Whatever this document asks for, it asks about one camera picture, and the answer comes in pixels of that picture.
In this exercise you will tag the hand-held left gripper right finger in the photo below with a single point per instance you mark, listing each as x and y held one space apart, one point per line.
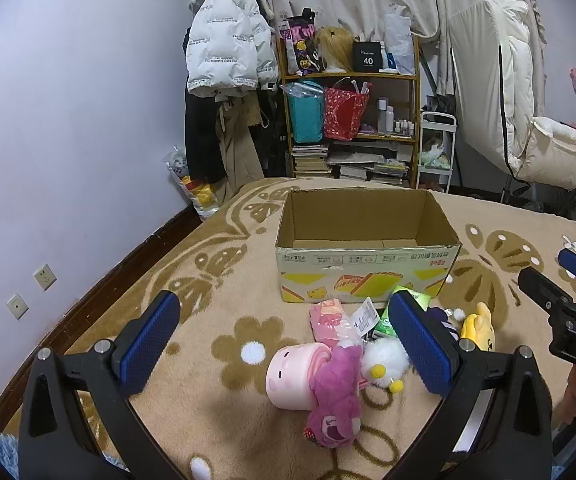
418 345

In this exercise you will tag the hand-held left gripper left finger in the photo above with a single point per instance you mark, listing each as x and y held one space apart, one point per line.
150 345

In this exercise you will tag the purple plush toy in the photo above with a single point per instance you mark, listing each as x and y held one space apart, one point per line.
440 320

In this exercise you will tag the white fluffy plush toy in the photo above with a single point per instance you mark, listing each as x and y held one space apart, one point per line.
385 357

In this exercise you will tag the green packet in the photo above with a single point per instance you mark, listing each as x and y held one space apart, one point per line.
383 327

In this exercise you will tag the yellow plush toy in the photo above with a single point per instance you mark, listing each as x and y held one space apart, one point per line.
478 332

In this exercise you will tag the cardboard box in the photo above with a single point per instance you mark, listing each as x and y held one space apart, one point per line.
368 275

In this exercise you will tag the pink plastic-wrapped packet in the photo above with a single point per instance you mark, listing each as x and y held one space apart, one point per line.
330 322

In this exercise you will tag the magenta bear plush toy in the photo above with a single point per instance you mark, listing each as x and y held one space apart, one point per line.
335 400

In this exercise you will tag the white printed label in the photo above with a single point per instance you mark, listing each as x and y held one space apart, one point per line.
367 316

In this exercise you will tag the cream quilt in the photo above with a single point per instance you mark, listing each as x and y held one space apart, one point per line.
553 152

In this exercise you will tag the plastic bag with yellow toys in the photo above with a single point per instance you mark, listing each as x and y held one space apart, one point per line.
195 185

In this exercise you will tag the white trolley cart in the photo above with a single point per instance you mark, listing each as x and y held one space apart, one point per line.
435 155

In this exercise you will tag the large pile of books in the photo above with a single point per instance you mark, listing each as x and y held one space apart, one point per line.
368 162

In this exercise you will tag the beige hanging trousers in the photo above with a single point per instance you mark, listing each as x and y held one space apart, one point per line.
238 150

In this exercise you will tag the small stack of books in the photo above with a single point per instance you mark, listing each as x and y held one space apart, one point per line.
310 160

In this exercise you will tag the black hanging coat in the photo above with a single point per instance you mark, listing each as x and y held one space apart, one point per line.
200 135

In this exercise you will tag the white padded chair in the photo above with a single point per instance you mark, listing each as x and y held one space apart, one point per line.
483 60

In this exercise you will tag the group of cosmetic bottles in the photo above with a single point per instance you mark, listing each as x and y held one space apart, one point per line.
388 117

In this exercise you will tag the red patterned bag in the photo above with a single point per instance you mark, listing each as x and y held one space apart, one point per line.
343 115

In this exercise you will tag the dark hanging clothes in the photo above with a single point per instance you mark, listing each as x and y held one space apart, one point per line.
275 135

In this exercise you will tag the teal bag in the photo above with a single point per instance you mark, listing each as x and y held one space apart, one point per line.
305 120

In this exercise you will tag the wooden shelf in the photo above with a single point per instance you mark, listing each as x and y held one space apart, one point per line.
348 76

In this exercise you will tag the clear plastic bag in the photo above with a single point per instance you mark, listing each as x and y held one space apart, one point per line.
303 89

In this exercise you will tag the white plastic bag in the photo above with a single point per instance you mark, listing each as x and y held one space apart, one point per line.
399 42

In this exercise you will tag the black box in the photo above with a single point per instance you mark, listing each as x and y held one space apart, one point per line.
367 56

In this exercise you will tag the blond wig on mannequin head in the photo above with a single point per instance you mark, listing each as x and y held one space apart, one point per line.
335 47

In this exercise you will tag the white puffer jacket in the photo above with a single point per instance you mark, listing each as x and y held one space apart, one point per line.
228 35

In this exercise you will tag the pink black packaged accessory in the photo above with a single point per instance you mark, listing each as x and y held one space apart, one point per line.
299 45

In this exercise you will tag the white wall socket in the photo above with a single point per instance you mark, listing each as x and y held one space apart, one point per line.
18 306
44 276

